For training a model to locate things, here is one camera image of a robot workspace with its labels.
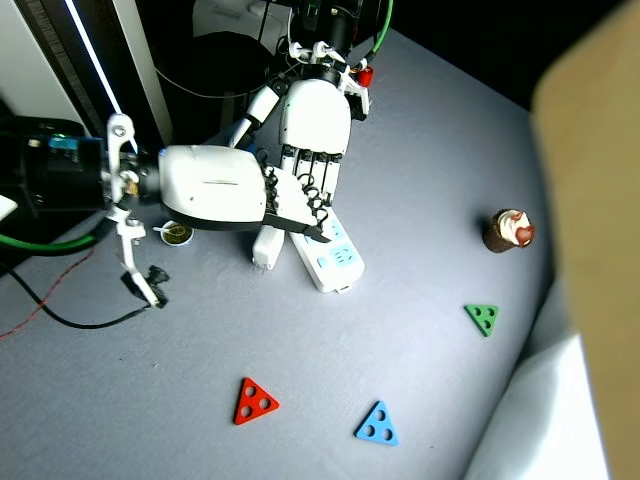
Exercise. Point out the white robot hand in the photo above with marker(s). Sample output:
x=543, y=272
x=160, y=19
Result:
x=315, y=115
x=210, y=185

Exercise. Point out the white plug adapter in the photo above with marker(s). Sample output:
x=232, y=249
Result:
x=269, y=247

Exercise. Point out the white power strip blue sockets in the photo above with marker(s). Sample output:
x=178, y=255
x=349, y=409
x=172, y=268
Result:
x=335, y=265

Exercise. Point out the small white cup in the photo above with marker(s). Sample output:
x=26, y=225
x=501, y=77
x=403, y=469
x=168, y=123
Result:
x=176, y=235

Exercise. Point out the small white spoon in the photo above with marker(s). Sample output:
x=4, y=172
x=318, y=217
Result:
x=162, y=230

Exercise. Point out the grey table cloth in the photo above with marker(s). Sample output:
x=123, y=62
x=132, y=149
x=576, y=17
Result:
x=400, y=200

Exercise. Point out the white device box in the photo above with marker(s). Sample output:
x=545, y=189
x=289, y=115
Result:
x=235, y=20

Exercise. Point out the white robot body column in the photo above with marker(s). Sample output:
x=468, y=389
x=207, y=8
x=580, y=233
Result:
x=145, y=75

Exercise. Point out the red triangle block three holes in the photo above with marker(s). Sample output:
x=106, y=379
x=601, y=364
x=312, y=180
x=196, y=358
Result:
x=252, y=402

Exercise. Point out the toy cupcake white frosting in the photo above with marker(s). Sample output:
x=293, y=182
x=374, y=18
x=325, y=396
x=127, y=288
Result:
x=505, y=232

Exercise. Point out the green triangle block three holes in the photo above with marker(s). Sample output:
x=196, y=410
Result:
x=482, y=317

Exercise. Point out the blue triangle block three holes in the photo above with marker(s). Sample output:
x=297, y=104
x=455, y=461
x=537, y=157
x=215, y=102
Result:
x=377, y=430

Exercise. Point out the tan board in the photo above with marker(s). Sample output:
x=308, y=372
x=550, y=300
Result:
x=600, y=200

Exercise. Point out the white backdrop sheet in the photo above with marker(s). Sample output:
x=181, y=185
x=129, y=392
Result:
x=540, y=425

